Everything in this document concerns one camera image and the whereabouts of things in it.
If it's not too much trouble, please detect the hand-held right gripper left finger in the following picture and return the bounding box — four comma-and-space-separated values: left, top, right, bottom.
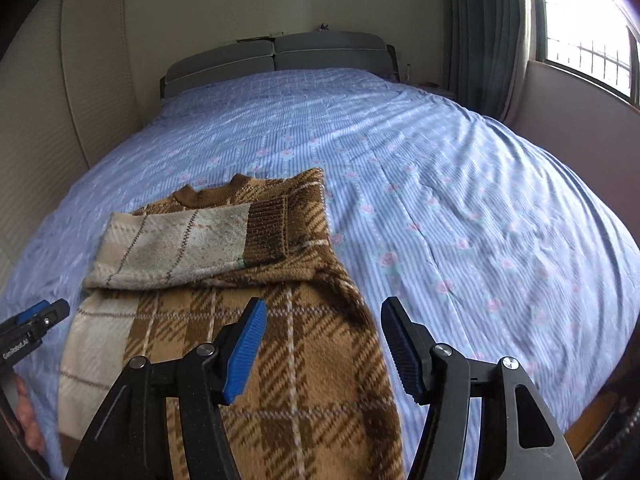
66, 297, 269, 480

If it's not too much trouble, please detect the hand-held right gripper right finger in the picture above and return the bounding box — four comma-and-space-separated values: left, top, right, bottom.
381, 297, 584, 480

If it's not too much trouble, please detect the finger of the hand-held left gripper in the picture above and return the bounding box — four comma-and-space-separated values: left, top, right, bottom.
0, 299, 71, 345

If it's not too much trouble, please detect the brown plaid knit sweater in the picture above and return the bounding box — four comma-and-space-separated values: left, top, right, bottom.
59, 168, 404, 480

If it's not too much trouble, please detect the person's left hand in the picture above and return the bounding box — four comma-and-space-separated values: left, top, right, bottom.
11, 374, 47, 453

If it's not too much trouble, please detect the bed with blue sheet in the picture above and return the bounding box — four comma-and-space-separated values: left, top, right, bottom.
0, 69, 632, 480

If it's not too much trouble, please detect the grey padded headboard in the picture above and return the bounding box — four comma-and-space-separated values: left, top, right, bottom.
160, 31, 401, 103

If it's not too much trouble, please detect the grey-green curtain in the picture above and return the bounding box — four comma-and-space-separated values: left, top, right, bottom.
442, 0, 548, 123

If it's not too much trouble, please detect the window with metal grille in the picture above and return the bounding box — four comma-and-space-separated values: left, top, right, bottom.
527, 0, 640, 108

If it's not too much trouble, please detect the wooden bed frame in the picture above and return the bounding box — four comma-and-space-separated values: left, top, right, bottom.
562, 370, 640, 463

